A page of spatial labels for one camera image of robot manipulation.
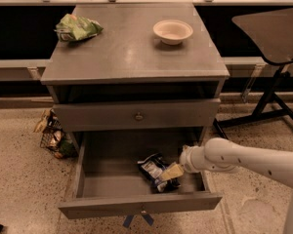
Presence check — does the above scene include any blue chip bag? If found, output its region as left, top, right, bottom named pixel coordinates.
left=137, top=153, right=181, bottom=193

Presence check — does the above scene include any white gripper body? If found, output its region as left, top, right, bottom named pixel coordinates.
left=179, top=145, right=207, bottom=174

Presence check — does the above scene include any open grey middle drawer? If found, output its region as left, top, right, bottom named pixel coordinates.
left=59, top=129, right=222, bottom=219

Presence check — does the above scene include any black stand with tray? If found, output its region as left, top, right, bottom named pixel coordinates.
left=213, top=8, right=293, bottom=138

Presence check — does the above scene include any closed grey top drawer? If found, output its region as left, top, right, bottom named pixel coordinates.
left=54, top=98, right=220, bottom=132

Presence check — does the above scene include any white paper bowl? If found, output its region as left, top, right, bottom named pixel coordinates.
left=153, top=19, right=193, bottom=46

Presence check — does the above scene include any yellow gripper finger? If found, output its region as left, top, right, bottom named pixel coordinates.
left=159, top=163, right=184, bottom=181

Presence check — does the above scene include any wire basket with snacks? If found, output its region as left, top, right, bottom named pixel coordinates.
left=33, top=109, right=78, bottom=159

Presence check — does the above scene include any green chip bag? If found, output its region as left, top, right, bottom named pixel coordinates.
left=55, top=14, right=104, bottom=42

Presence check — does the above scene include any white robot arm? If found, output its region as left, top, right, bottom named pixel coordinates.
left=159, top=137, right=293, bottom=234

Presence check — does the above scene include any grey wooden drawer cabinet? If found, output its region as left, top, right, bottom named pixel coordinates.
left=41, top=3, right=229, bottom=147

